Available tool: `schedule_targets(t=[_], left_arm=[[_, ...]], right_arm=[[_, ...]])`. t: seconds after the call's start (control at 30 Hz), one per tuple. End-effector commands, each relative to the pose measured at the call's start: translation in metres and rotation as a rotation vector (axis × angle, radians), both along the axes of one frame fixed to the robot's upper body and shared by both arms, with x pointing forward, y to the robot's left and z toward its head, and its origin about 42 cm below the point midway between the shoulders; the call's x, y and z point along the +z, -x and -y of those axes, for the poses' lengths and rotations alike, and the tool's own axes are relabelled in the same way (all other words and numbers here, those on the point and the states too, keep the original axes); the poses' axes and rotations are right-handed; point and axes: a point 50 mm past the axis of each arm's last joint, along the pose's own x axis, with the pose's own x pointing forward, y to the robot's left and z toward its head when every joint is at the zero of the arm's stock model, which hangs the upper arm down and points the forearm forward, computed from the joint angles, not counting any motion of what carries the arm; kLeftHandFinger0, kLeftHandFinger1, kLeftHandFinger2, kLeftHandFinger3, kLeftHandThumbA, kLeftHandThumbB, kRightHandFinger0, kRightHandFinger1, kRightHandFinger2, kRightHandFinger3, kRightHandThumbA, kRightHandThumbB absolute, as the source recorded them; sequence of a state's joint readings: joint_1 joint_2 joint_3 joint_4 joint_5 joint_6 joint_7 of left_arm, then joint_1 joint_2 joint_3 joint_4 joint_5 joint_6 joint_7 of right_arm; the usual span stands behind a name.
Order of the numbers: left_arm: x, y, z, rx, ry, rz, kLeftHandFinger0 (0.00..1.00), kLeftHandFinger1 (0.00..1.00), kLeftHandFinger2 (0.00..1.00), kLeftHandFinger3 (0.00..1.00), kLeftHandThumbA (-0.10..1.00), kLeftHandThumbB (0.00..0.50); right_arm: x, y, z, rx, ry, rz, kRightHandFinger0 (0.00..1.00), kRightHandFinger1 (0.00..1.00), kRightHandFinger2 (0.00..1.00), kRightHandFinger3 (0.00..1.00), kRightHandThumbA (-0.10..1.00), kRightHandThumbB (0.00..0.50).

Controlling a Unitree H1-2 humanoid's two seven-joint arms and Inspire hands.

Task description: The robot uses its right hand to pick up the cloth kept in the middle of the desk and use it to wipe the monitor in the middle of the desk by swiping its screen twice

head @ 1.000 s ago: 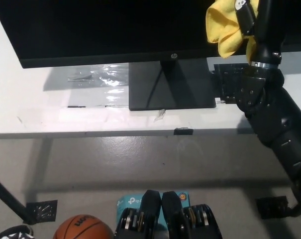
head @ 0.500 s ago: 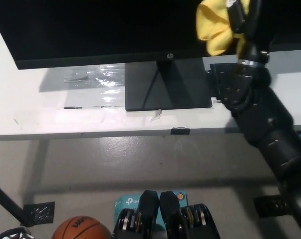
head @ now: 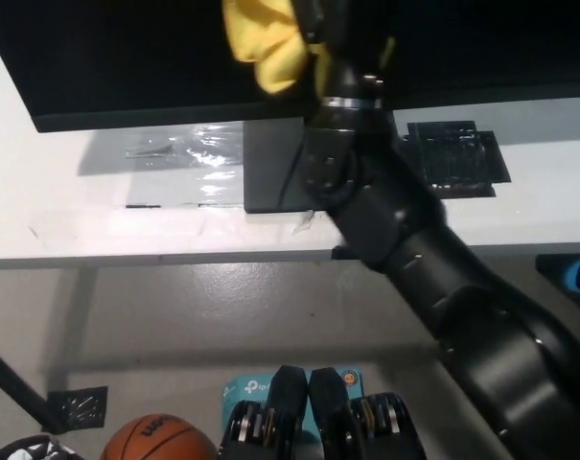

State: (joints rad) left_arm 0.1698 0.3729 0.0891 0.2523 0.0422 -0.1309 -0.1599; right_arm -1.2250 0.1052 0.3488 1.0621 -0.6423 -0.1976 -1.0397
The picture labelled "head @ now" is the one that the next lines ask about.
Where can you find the yellow microfiber cloth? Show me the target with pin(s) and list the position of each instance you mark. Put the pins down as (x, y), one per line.
(265, 43)

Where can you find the clear tape scrap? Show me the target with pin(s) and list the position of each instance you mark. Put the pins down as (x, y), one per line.
(305, 221)

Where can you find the black stand pole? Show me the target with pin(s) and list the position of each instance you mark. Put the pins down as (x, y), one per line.
(11, 378)

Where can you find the black robot torso blocks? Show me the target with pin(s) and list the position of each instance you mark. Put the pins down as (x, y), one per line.
(328, 421)

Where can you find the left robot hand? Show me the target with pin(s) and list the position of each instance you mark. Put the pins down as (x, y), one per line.
(35, 450)

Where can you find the orange basketball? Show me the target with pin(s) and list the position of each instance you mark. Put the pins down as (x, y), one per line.
(160, 441)

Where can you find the thin black tape strip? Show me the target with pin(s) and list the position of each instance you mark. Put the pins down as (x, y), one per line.
(143, 206)

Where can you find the clear plastic film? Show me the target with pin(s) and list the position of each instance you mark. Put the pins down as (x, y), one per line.
(189, 153)

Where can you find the black HP monitor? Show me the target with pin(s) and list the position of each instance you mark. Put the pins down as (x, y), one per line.
(126, 57)

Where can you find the blue cylinder object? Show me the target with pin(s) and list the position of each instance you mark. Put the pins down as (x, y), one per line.
(579, 275)

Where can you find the teal tp-link box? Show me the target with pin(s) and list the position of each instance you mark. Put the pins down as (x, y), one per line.
(241, 388)

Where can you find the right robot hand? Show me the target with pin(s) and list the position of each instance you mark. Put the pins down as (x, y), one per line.
(352, 43)

